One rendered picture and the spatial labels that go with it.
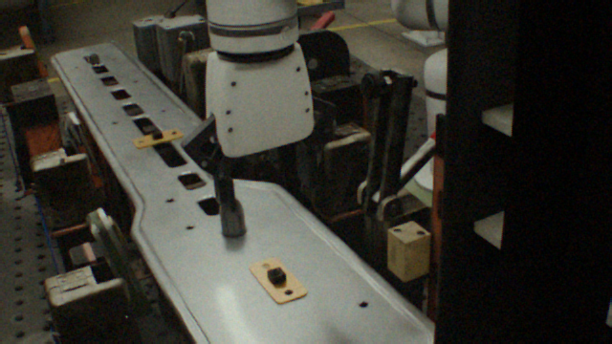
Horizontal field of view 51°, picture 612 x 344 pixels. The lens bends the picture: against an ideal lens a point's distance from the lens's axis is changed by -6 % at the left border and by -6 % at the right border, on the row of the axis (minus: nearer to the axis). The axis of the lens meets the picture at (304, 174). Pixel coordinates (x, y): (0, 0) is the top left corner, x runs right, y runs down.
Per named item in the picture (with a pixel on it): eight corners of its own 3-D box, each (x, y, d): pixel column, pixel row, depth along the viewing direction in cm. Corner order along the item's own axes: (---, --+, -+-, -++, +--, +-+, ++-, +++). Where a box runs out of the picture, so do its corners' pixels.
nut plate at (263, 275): (247, 268, 79) (246, 259, 79) (275, 257, 81) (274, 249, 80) (278, 306, 73) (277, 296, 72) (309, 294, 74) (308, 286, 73)
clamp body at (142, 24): (145, 148, 183) (125, 21, 166) (185, 139, 187) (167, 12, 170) (156, 161, 175) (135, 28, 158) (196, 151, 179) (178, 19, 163)
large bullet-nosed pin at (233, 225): (219, 239, 88) (213, 195, 85) (241, 231, 89) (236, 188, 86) (229, 250, 86) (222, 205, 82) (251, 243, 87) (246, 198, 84)
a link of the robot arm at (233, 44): (277, -1, 68) (279, 28, 69) (195, 14, 64) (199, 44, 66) (317, 15, 61) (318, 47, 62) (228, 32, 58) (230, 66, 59)
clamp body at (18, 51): (13, 184, 168) (-21, 53, 152) (67, 170, 174) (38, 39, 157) (17, 202, 160) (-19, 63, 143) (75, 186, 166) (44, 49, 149)
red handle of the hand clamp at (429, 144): (361, 191, 80) (451, 99, 81) (370, 202, 82) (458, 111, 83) (381, 206, 77) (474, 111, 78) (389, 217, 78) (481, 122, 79)
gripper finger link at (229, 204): (219, 142, 68) (226, 200, 71) (188, 150, 67) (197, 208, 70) (230, 154, 66) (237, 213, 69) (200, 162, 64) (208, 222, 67)
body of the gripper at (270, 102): (285, 19, 69) (292, 119, 74) (190, 38, 65) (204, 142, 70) (320, 35, 63) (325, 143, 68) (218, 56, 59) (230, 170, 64)
